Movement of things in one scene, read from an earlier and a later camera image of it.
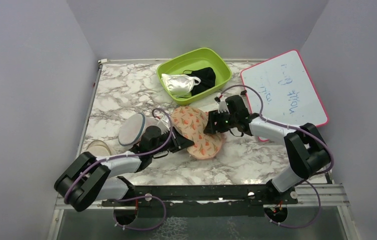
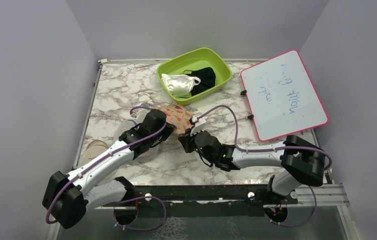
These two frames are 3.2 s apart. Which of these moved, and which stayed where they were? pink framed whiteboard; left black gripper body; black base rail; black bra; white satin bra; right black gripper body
Moved: left black gripper body; right black gripper body
Stayed: white satin bra; black bra; pink framed whiteboard; black base rail
